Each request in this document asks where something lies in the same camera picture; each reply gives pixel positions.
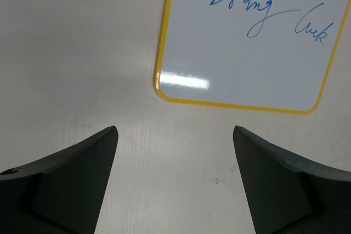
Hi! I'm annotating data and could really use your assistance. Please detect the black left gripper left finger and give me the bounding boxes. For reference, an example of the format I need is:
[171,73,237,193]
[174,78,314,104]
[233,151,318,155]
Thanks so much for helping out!
[1,126,118,233]

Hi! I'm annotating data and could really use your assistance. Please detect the yellow framed whiteboard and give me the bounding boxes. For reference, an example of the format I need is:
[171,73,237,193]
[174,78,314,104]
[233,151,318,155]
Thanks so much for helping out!
[154,0,350,115]

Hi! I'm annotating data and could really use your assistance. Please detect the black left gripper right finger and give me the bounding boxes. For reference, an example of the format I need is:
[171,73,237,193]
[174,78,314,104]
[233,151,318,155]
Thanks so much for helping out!
[233,126,350,233]

